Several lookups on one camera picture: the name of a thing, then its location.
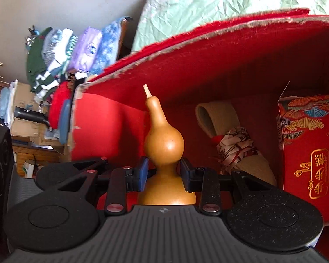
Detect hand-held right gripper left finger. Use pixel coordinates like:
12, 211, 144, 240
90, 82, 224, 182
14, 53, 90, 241
57, 156, 150, 216

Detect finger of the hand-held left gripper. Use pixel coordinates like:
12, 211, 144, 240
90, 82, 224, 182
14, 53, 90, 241
35, 156, 109, 192

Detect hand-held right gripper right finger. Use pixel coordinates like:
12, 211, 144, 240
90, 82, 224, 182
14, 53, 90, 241
180, 158, 276, 216

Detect yellow-brown gourd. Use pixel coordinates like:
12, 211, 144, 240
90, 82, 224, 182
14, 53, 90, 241
138, 84, 197, 206

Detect beige strap bundle with ribbon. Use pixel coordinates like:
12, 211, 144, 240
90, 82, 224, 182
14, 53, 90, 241
195, 101, 277, 187

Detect red cardboard box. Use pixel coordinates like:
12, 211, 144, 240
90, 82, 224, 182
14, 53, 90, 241
70, 8, 329, 263

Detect red patterned tissue box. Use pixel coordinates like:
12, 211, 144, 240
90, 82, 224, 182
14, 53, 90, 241
276, 81, 329, 227

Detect blue disc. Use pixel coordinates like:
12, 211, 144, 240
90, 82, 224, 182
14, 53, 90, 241
59, 99, 72, 145

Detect red cloth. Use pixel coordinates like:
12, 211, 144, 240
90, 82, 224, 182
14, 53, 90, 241
48, 81, 73, 131

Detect black flashlight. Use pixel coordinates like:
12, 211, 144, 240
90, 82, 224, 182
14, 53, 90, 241
14, 107, 50, 127

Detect light blue cloth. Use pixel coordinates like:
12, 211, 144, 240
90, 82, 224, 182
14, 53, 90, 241
0, 79, 17, 127

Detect brown cardboard box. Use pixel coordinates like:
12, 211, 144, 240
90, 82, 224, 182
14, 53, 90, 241
9, 81, 69, 154

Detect pile of folded clothes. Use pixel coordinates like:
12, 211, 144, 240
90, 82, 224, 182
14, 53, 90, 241
26, 27, 80, 100

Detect purple tissue pack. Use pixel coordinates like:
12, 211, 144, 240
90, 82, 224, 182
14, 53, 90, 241
68, 27, 103, 73

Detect blue and white printed pack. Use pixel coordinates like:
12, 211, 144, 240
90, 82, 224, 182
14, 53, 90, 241
91, 16, 134, 76

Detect pale green sheet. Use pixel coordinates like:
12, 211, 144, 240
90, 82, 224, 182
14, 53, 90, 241
130, 0, 329, 53

